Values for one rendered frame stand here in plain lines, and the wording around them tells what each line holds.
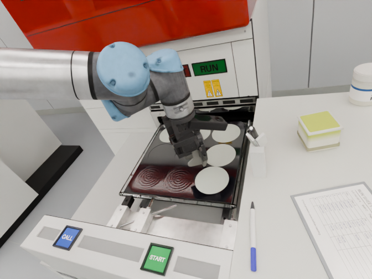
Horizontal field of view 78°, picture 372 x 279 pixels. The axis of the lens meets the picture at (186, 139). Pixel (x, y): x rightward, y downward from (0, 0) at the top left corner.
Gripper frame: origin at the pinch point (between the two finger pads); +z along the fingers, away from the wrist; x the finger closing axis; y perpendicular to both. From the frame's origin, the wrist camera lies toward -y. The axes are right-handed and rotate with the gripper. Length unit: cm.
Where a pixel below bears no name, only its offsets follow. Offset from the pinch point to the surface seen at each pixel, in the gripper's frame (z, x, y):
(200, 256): -4.4, 28.0, 11.0
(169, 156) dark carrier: 1.7, -11.4, 9.8
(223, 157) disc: 1.6, -0.1, -6.1
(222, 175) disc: 1.5, 6.2, -2.6
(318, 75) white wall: 69, -113, -142
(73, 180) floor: 92, -143, 111
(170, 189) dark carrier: 1.7, 3.1, 12.9
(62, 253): -4.4, 13.3, 41.6
